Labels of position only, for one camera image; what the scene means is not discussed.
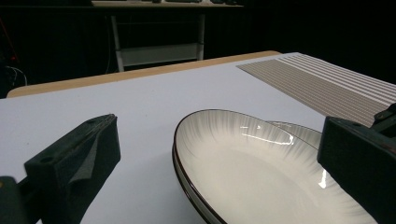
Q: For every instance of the white plate with dark rim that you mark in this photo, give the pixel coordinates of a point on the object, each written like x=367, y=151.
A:
x=299, y=132
x=249, y=174

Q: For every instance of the white metal frame desk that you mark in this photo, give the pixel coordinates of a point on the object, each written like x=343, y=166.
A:
x=155, y=54

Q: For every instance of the wooden table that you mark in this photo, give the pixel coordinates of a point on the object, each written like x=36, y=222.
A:
x=93, y=81

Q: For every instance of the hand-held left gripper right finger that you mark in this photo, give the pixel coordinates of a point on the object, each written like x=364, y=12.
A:
x=358, y=165

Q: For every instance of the white table cover sheet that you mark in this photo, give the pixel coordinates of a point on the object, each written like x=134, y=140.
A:
x=124, y=96

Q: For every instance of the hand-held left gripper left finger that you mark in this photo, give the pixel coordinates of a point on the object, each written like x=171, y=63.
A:
x=62, y=168

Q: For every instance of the striped placemat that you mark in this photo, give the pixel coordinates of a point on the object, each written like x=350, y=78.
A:
x=327, y=84

